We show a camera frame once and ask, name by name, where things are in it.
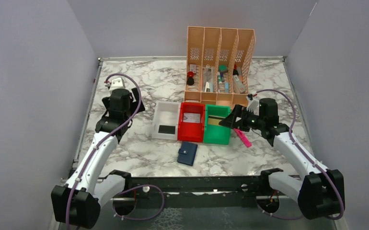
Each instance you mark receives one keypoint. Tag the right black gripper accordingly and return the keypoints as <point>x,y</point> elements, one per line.
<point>230,120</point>

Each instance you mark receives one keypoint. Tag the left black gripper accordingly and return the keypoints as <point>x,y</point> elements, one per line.
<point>136,97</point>

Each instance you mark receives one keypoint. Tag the white plastic bin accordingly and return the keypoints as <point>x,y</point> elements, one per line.
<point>165,113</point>

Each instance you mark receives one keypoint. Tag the navy blue card holder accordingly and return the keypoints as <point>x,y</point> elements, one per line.
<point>187,153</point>

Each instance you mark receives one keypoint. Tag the peach file organizer rack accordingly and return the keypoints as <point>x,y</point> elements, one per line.
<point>216,46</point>

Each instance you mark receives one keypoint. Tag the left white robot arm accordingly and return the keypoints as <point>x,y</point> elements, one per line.
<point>80,200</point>

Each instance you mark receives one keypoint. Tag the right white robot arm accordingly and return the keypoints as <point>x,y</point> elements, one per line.
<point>319,191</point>

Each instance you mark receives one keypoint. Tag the gold card in green bin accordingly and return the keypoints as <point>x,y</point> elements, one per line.
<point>214,121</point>

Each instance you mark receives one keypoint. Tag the black card in white bin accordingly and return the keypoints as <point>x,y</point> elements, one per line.
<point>165,129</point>

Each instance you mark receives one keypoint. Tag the silver card in red bin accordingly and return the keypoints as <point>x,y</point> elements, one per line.
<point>191,118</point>

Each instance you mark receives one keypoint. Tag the pink highlighter pen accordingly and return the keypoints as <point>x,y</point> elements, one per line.
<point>243,138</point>

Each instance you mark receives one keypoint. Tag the green plastic bin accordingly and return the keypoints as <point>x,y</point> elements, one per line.
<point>213,132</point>

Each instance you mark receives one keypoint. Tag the grey stapler in rack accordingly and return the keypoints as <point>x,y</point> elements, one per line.
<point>238,85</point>

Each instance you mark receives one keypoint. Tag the red plastic bin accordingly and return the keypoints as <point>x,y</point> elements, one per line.
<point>191,123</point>

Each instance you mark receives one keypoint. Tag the red black stamp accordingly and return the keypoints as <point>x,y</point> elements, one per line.
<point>190,78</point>

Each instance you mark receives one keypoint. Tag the green cap item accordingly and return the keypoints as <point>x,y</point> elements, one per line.
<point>223,69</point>

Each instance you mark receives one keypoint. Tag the clear pen pack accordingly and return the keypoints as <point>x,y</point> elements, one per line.
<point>207,78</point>

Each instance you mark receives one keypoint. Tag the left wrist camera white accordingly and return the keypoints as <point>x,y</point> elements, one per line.
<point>116,83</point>

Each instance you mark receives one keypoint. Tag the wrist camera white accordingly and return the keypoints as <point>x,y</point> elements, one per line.
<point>116,83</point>
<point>253,102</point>

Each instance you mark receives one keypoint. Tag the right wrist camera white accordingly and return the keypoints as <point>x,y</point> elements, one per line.
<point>253,102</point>

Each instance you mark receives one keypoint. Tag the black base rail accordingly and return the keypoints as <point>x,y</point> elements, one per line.
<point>190,192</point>

